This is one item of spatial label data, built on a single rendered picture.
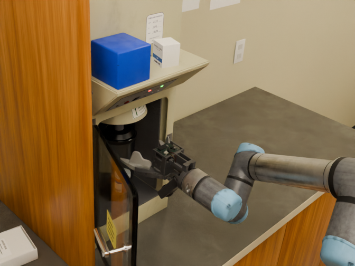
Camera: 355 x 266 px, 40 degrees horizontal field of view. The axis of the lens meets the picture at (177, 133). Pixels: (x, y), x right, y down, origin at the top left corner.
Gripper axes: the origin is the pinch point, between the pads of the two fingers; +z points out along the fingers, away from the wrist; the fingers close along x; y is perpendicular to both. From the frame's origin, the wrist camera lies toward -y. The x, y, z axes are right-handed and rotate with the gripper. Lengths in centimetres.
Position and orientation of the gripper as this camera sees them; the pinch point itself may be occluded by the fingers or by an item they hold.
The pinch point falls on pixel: (139, 151)
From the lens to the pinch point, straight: 142.2
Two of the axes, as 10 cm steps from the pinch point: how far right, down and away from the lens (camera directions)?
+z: -7.1, -4.5, 5.5
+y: 1.0, -8.3, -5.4
